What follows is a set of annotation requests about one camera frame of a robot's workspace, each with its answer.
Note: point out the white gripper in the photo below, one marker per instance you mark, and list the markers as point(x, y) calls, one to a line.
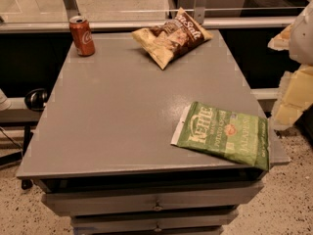
point(302, 38)

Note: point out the brown sea salt chip bag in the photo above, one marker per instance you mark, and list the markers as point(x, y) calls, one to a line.
point(175, 38)

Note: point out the green jalapeno Kettle chip bag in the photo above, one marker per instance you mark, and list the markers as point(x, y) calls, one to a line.
point(236, 137)

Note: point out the upper grey drawer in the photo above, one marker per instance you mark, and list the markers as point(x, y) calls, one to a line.
point(153, 199)

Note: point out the grey drawer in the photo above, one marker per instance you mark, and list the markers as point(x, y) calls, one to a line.
point(153, 199)
point(153, 221)

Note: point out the lower grey drawer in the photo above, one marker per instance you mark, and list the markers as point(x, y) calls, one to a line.
point(153, 221)

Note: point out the grey drawer cabinet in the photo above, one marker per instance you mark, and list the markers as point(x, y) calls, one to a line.
point(110, 118)

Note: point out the orange soda can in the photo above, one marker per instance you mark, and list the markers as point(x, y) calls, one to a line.
point(82, 36)

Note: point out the black round object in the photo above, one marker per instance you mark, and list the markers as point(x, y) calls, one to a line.
point(36, 99)

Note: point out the grey metal rail frame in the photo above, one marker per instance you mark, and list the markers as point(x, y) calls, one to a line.
point(21, 16)

